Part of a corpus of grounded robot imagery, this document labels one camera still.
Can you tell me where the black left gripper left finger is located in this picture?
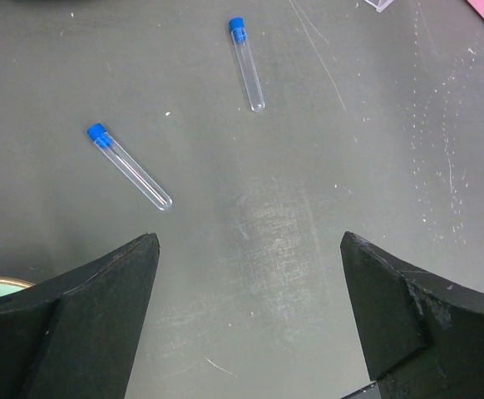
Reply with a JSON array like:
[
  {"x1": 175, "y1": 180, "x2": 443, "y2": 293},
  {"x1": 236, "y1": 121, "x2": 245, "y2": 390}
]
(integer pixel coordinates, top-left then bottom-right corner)
[{"x1": 0, "y1": 234, "x2": 159, "y2": 398}]

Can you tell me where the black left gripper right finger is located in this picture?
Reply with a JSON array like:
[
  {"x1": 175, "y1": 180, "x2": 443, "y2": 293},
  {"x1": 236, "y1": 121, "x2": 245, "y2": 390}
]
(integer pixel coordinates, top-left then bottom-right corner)
[{"x1": 340, "y1": 232, "x2": 484, "y2": 398}]

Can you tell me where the clear test tube rack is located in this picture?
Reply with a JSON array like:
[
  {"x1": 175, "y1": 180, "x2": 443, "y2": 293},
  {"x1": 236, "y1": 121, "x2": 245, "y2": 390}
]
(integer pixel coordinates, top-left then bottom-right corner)
[{"x1": 364, "y1": 0, "x2": 394, "y2": 12}]

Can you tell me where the blue capped test tube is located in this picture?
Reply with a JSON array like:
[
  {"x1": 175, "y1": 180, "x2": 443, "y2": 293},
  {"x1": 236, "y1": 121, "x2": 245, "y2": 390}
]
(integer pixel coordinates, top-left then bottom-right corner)
[
  {"x1": 86, "y1": 123, "x2": 173, "y2": 211},
  {"x1": 229, "y1": 17, "x2": 265, "y2": 112}
]

